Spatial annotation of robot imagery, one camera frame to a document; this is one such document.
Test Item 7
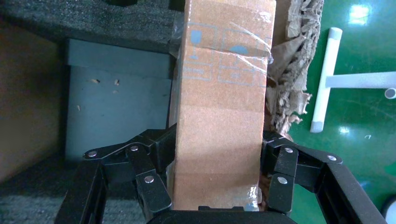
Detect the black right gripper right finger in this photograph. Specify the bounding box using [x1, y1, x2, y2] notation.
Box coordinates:
[261, 131, 387, 224]

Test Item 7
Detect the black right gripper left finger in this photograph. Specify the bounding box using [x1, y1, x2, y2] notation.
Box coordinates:
[54, 123, 177, 224]

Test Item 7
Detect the small brown cardboard box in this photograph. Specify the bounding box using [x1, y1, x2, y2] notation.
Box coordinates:
[168, 0, 277, 212]

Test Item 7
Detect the grey panel inside carton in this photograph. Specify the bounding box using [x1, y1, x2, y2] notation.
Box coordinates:
[63, 38, 174, 161]

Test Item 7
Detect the large open brown carton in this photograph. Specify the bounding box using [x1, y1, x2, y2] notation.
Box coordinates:
[0, 0, 325, 186]

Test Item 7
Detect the white round object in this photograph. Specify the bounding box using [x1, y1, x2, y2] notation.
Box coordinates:
[382, 201, 396, 224]

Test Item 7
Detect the black foam insert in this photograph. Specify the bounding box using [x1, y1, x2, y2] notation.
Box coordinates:
[0, 0, 186, 55]
[0, 154, 146, 224]

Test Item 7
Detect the white pipe frame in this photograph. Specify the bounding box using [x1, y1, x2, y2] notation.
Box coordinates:
[310, 27, 396, 133]

